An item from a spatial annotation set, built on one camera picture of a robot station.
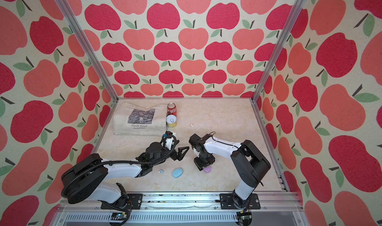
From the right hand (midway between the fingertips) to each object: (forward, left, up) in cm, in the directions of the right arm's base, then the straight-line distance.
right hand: (204, 168), depth 86 cm
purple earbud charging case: (-1, -2, +3) cm, 4 cm away
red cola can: (+34, +25, +11) cm, 44 cm away
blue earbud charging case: (-5, +15, +3) cm, 16 cm away
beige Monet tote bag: (+24, +51, +10) cm, 57 cm away
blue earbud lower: (-4, +25, +1) cm, 25 cm away
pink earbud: (+29, +10, +1) cm, 31 cm away
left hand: (+5, +11, +13) cm, 18 cm away
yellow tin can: (+28, +24, +7) cm, 37 cm away
